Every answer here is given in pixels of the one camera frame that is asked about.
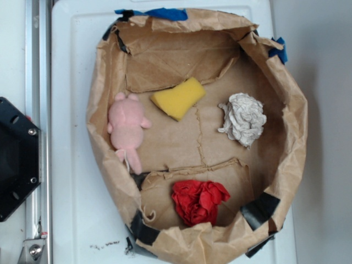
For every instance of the white paper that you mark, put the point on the white paper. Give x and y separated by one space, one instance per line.
243 119

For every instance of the crumpled red paper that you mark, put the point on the crumpled red paper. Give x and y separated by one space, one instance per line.
197 201

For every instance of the brown paper bag tray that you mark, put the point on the brown paper bag tray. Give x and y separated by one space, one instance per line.
144 55

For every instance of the yellow sponge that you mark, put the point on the yellow sponge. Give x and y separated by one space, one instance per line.
175 102

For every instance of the pink plush pig toy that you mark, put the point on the pink plush pig toy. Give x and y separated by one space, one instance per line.
126 124

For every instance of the black tape patch bottom left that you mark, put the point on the black tape patch bottom left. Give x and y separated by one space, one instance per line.
142 231

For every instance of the black tape patch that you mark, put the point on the black tape patch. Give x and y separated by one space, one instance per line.
142 231
260 210

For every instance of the black tape patch right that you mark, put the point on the black tape patch right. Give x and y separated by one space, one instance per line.
260 210

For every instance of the blue tape strip top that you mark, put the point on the blue tape strip top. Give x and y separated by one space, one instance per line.
171 14

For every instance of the blue tape strip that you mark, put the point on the blue tape strip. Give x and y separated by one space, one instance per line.
171 14
281 53

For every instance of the blue tape strip right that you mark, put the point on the blue tape strip right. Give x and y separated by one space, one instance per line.
281 53

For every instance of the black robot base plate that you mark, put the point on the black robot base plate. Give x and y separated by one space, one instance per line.
20 164

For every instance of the aluminium extrusion rail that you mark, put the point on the aluminium extrusion rail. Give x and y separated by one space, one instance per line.
38 206

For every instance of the metal corner bracket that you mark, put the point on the metal corner bracket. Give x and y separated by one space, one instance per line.
34 251

